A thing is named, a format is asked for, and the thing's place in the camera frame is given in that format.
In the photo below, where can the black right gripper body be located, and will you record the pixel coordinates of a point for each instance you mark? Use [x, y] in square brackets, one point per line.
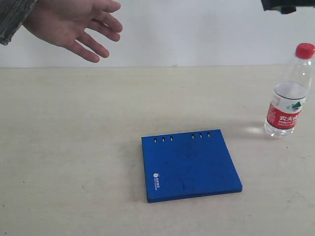
[286, 6]

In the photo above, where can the clear water bottle red label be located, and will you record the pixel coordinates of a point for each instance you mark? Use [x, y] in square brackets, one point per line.
[290, 93]

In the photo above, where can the blue ring binder notebook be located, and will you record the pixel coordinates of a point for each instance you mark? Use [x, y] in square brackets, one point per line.
[188, 165]

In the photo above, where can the grey knit sleeve forearm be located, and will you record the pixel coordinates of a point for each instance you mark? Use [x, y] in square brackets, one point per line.
[13, 13]

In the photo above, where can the open bare human hand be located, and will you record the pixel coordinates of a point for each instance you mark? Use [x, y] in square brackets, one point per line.
[63, 23]

